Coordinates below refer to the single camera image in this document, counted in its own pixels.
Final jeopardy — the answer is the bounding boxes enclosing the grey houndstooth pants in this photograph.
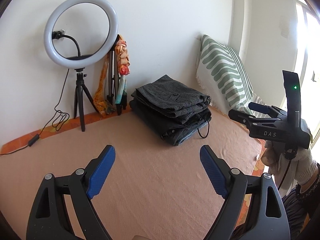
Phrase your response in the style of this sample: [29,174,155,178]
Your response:
[131,75,211,124]

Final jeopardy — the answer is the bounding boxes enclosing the right gloved hand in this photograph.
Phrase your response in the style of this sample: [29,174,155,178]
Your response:
[261,140,319,197]

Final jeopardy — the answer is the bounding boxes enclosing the green striped white blanket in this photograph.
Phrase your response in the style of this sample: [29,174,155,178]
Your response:
[196,35,268,118]

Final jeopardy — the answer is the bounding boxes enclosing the orange patterned scarf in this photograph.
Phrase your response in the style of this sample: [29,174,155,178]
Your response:
[93,35,130,118]

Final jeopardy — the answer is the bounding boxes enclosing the blue folded jeans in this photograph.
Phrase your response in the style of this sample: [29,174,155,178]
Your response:
[160,119,210,146]

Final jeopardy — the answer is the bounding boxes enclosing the black mini tripod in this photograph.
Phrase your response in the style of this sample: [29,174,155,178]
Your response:
[73,68,99,132]

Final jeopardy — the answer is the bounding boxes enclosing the grey folded tripod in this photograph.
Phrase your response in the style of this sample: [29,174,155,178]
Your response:
[106,34,127,115]

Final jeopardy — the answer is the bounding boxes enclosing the black ring light cable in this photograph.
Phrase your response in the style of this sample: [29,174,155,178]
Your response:
[0,68,71,156]

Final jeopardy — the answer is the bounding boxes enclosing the white ring light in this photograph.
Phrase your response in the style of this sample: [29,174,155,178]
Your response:
[43,0,118,69]

